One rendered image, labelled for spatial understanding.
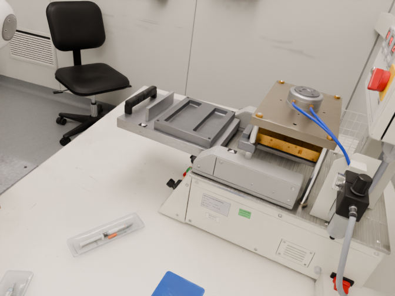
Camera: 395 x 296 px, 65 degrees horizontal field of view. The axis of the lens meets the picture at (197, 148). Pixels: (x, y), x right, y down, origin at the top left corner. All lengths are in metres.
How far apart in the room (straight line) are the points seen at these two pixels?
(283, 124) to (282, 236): 0.28
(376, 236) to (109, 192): 0.70
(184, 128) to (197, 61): 1.66
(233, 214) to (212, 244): 0.11
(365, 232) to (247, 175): 0.28
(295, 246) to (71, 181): 0.66
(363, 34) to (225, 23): 0.89
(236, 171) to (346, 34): 1.72
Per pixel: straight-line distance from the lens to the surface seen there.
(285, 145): 0.72
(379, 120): 0.62
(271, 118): 0.68
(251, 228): 0.80
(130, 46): 2.63
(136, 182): 1.00
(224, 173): 0.73
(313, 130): 0.69
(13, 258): 0.86
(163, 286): 0.77
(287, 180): 0.70
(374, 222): 0.82
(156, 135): 0.84
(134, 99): 0.91
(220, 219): 0.81
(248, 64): 2.36
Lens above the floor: 1.40
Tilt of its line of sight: 33 degrees down
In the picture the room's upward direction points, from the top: 9 degrees clockwise
